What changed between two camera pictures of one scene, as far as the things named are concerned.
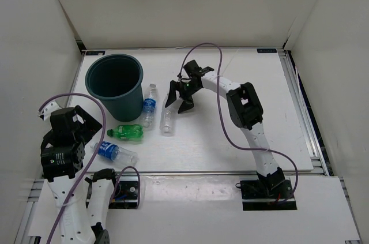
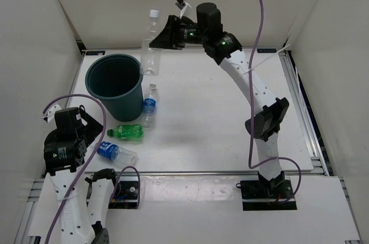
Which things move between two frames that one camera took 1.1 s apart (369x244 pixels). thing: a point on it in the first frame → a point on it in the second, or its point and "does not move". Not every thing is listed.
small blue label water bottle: (149, 108) does not move
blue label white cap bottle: (115, 153) does not move
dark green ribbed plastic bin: (117, 79) does not move
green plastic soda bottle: (132, 132) does not move
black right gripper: (188, 102) → (170, 37)
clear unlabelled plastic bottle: (168, 117) → (150, 51)
